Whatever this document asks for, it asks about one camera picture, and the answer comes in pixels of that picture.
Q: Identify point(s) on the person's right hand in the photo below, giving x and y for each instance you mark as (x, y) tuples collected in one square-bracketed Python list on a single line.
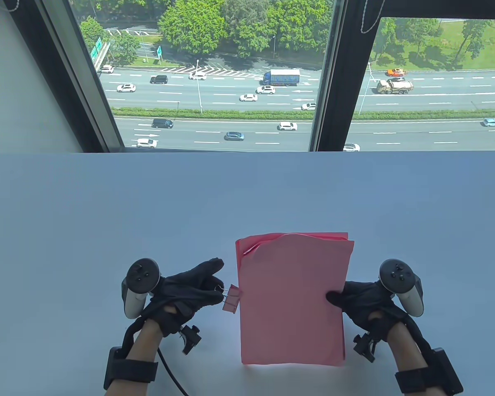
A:
[(367, 301)]

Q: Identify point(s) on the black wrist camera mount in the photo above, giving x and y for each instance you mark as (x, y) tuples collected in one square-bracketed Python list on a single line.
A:
[(366, 348), (189, 338)]

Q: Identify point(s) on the dark window frame post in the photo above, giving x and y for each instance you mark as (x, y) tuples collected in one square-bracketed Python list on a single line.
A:
[(342, 82), (74, 82)]

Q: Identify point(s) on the person's left hand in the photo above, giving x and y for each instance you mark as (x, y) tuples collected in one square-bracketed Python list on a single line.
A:
[(181, 288)]

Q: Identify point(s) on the person's left forearm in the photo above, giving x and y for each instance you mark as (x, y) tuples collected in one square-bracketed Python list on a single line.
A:
[(144, 342)]

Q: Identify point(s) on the pink paper sheet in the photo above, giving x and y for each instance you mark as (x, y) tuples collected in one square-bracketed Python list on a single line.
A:
[(293, 297), (243, 245)]

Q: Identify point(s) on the black and white hand controller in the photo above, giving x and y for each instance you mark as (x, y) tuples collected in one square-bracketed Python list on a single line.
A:
[(396, 274), (142, 274)]

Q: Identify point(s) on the pink binder clip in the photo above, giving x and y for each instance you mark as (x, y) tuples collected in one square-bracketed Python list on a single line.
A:
[(232, 299)]

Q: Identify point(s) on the person's right forearm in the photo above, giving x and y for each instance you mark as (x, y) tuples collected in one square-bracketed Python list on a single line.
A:
[(406, 350)]

